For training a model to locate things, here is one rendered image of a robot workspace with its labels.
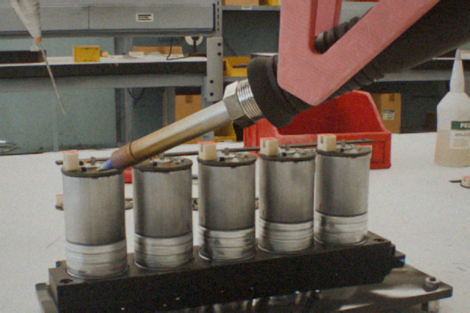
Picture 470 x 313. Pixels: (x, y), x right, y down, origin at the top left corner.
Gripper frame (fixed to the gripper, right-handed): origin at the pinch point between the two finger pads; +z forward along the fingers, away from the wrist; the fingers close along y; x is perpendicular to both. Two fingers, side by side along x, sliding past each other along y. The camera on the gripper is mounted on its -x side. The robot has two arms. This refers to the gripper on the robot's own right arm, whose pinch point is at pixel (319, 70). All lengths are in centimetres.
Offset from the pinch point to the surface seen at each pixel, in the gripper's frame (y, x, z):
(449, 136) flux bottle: -39.1, 4.0, 6.5
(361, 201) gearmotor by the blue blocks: -8.0, 2.7, 5.6
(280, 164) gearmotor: -5.4, -0.8, 5.2
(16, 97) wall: -330, -241, 170
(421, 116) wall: -530, -30, 89
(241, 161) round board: -4.0, -2.0, 5.5
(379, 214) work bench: -21.0, 3.0, 9.9
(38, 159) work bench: -28.5, -25.7, 24.8
